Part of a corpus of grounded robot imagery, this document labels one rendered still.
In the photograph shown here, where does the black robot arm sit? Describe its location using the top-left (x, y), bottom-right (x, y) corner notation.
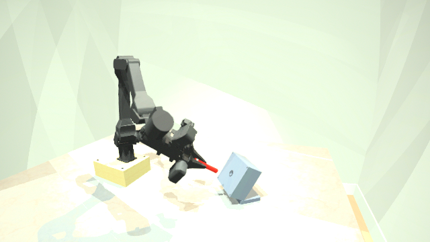
top-left (113, 55), bottom-right (198, 163)

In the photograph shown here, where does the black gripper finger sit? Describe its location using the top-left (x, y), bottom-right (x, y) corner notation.
top-left (184, 143), bottom-right (206, 163)
top-left (186, 153), bottom-right (206, 169)

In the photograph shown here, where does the red peg with white band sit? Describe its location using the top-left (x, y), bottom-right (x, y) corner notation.
top-left (195, 158), bottom-right (218, 173)

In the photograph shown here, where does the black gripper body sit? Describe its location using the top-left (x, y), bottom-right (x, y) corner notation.
top-left (155, 132), bottom-right (189, 184)

